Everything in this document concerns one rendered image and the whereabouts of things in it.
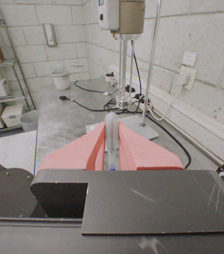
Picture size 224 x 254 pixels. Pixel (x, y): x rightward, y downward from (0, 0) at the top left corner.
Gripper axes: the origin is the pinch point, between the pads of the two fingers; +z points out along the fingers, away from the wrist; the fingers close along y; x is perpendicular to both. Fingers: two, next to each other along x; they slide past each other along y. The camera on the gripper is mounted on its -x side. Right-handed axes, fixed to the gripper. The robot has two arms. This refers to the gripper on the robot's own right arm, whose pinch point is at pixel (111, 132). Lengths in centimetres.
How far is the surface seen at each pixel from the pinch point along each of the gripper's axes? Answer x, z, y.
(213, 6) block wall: -14, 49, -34
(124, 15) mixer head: -10.8, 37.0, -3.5
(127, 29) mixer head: -7.5, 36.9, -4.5
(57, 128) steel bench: 33, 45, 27
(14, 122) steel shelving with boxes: 102, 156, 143
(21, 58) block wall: 25, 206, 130
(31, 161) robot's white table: 33, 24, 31
